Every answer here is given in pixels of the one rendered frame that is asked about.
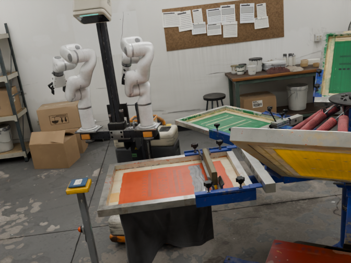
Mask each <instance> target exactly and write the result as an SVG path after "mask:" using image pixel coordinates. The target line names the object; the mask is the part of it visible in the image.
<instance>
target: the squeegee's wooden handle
mask: <svg viewBox="0 0 351 263"><path fill-rule="evenodd" d="M202 153H203V160H204V163H205V165H206V168H207V171H208V173H209V176H210V178H211V180H212V182H213V185H218V176H217V171H216V169H215V166H214V164H213V162H212V159H211V157H210V155H209V153H208V150H207V148H203V149H202Z"/></svg>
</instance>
